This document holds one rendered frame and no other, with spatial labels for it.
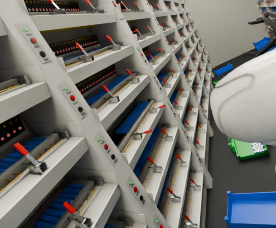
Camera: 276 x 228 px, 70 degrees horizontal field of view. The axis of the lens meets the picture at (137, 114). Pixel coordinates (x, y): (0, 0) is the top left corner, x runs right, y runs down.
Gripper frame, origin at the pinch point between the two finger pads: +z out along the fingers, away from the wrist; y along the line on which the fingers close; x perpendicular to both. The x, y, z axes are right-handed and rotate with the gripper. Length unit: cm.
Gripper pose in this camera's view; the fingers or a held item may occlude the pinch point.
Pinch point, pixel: (249, 38)
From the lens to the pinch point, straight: 113.1
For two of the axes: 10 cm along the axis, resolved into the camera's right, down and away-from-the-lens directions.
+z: -3.4, -2.3, 9.1
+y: -0.5, 9.7, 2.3
